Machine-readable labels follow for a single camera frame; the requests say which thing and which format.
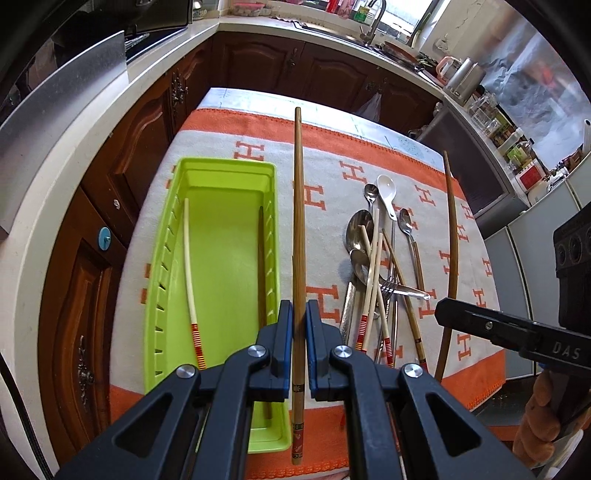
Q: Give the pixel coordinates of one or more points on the white ceramic spoon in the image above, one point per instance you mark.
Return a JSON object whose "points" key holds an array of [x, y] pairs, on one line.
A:
{"points": [[387, 187]]}

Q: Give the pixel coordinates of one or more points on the pink jug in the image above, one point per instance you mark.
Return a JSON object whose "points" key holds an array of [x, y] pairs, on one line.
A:
{"points": [[444, 67]]}

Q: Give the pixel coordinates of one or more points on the orange and beige printed blanket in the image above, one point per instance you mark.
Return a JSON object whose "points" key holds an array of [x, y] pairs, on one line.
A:
{"points": [[323, 230]]}

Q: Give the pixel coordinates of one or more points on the steel electric kettle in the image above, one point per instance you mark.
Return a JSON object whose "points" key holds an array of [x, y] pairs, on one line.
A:
{"points": [[464, 78]]}

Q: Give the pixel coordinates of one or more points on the long brown wooden chopstick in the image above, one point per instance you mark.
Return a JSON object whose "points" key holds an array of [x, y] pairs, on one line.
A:
{"points": [[298, 207], [455, 258], [262, 277]]}

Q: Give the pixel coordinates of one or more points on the red label container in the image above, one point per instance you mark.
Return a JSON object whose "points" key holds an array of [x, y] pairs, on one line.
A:
{"points": [[530, 177]]}

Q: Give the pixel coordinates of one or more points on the green dish soap bottle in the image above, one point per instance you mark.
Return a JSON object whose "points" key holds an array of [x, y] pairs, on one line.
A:
{"points": [[367, 14]]}

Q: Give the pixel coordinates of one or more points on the pale blue table cover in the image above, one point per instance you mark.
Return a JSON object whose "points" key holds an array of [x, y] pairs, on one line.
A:
{"points": [[258, 99]]}

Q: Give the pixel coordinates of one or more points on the steel chopstick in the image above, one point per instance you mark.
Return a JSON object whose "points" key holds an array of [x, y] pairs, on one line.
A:
{"points": [[394, 249]]}

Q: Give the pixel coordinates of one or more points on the steel splash guard panel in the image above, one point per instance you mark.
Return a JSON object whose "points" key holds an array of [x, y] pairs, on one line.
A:
{"points": [[60, 101]]}

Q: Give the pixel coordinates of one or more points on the metal fork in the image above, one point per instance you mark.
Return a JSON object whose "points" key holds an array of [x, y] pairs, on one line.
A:
{"points": [[411, 291]]}

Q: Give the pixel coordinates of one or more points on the large metal spoon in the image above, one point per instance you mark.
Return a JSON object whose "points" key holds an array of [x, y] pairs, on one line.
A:
{"points": [[359, 226], [360, 266]]}

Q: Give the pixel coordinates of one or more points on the steel sink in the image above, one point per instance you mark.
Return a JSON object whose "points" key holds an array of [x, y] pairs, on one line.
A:
{"points": [[330, 32]]}

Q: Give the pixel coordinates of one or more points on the hanging plastic bag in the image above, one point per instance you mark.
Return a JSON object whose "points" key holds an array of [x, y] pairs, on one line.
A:
{"points": [[371, 108]]}

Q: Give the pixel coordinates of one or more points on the thin bamboo chopstick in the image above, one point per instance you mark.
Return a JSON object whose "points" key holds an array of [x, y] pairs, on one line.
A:
{"points": [[413, 323]]}

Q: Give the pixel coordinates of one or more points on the small metal spoon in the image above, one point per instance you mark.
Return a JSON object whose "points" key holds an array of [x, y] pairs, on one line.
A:
{"points": [[371, 191]]}

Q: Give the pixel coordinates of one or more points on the green plastic utensil tray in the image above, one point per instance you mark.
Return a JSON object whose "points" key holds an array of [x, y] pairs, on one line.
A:
{"points": [[221, 240]]}

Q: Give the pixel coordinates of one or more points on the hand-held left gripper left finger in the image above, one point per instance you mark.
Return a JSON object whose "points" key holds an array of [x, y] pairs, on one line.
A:
{"points": [[289, 337]]}

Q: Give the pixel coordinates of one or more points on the bowl of food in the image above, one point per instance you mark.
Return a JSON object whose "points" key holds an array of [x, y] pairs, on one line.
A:
{"points": [[251, 8]]}

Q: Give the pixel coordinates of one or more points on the ivory chopstick red striped end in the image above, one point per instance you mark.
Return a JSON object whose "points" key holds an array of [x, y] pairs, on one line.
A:
{"points": [[189, 277], [371, 263], [382, 321], [378, 258]]}

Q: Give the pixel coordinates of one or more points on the red pan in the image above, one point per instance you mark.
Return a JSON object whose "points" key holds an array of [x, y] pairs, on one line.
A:
{"points": [[401, 50]]}

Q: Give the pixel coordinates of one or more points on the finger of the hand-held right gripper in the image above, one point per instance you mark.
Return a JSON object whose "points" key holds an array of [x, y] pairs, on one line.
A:
{"points": [[485, 325]]}

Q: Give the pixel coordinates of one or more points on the row of jars and bottles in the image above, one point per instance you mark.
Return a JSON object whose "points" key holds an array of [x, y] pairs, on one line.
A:
{"points": [[503, 134]]}

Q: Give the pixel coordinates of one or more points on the steel kitchen faucet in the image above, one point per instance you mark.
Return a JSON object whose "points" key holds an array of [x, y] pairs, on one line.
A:
{"points": [[373, 27]]}

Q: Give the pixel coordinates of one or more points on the red bottle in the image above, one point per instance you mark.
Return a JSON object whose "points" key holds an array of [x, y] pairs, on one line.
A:
{"points": [[333, 4]]}

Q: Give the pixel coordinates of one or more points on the blue round cabinet lock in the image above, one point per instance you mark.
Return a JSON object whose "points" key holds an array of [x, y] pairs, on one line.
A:
{"points": [[104, 237]]}

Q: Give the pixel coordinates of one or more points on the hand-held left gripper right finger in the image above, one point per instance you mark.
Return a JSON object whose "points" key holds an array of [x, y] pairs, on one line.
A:
{"points": [[310, 337]]}

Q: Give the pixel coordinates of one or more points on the person's right hand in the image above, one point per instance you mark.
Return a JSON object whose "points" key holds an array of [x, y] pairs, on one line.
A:
{"points": [[540, 429]]}

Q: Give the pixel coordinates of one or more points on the dark wooden kitchen cabinets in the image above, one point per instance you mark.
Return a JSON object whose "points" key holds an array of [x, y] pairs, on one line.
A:
{"points": [[258, 64]]}

